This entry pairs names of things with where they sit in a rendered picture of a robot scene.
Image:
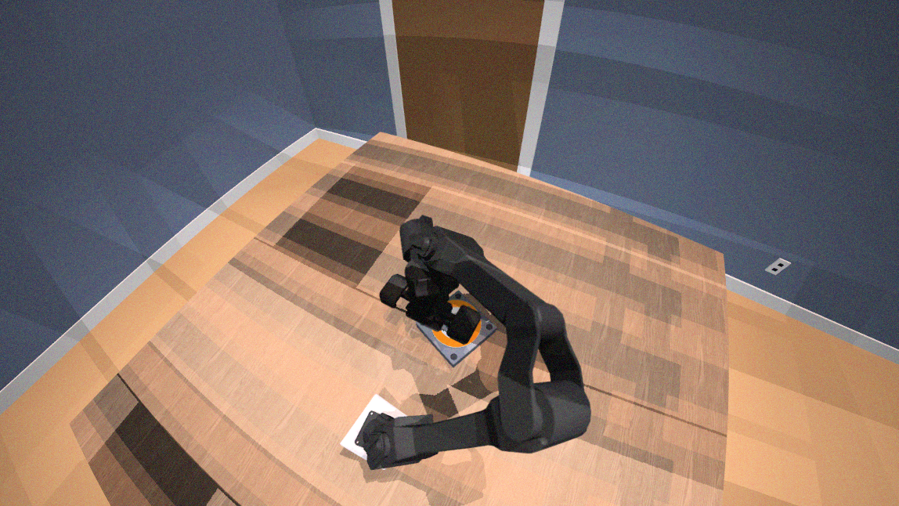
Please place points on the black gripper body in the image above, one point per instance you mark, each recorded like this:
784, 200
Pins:
462, 324

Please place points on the orange round plate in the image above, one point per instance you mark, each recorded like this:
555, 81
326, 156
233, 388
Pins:
444, 339

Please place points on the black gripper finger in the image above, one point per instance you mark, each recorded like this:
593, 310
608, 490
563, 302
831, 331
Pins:
413, 317
434, 326

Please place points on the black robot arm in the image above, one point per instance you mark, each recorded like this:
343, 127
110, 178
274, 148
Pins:
525, 417

